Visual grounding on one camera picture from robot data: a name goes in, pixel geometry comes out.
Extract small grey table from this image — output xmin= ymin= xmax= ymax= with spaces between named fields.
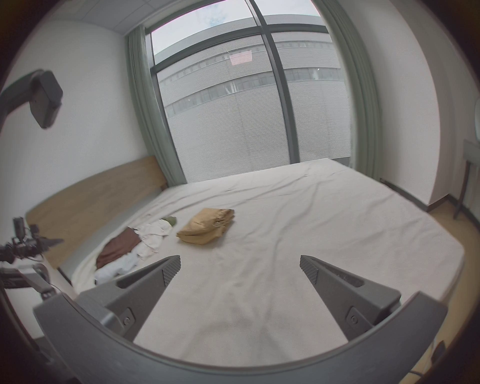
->
xmin=452 ymin=138 xmax=480 ymax=220

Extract cream white garment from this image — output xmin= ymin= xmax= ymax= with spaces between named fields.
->
xmin=134 ymin=219 xmax=173 ymax=260

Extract pale blue garment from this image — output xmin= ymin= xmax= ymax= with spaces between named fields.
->
xmin=93 ymin=253 xmax=139 ymax=286

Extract brown garment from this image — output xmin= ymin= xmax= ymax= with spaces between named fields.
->
xmin=95 ymin=227 xmax=142 ymax=269

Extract tan shorts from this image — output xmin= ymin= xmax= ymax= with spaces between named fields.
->
xmin=176 ymin=208 xmax=236 ymax=247

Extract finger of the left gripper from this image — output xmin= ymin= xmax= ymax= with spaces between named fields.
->
xmin=36 ymin=237 xmax=65 ymax=251

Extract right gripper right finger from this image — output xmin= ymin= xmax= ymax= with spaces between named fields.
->
xmin=299 ymin=255 xmax=402 ymax=342

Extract bed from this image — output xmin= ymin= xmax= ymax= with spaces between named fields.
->
xmin=24 ymin=155 xmax=466 ymax=370

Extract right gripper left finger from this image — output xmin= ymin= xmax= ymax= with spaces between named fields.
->
xmin=76 ymin=255 xmax=182 ymax=342

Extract blue-green curtain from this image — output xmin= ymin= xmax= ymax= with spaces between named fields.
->
xmin=313 ymin=0 xmax=384 ymax=181
xmin=125 ymin=24 xmax=188 ymax=187

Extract window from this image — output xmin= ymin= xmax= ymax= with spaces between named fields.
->
xmin=144 ymin=0 xmax=353 ymax=185

